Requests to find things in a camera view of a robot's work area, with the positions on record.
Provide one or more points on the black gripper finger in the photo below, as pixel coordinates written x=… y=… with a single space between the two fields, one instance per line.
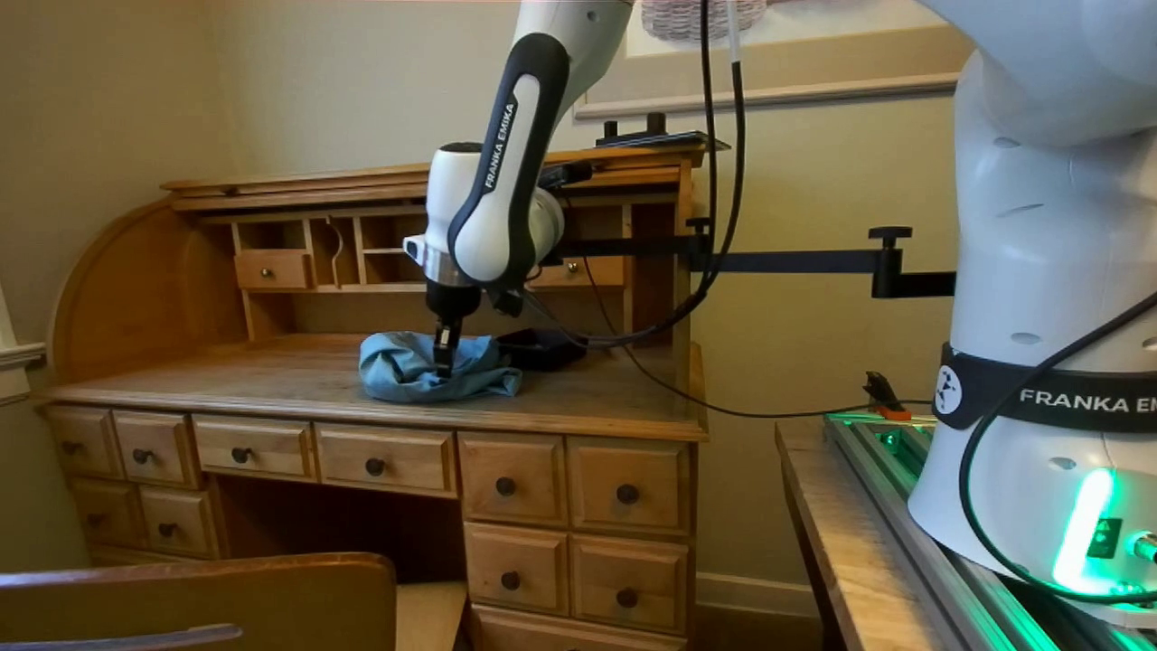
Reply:
x=438 y=351
x=454 y=340

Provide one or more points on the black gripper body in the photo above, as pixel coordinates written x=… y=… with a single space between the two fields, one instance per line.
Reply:
x=454 y=304

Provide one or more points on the blue cloth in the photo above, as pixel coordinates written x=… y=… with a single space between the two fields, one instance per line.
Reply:
x=401 y=365

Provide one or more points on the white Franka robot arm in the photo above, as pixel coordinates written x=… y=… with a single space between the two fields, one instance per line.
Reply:
x=1047 y=433

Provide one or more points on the black plastic tray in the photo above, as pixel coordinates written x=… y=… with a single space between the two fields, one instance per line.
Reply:
x=545 y=347

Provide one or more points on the wooden roll-top desk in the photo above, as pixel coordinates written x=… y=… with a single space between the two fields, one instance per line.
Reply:
x=203 y=402

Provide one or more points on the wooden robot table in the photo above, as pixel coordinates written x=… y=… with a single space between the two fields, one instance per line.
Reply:
x=881 y=581

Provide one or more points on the framed wall art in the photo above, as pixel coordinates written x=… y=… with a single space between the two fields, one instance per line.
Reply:
x=795 y=52

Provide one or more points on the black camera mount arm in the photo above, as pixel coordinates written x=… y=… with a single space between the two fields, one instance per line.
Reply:
x=703 y=243

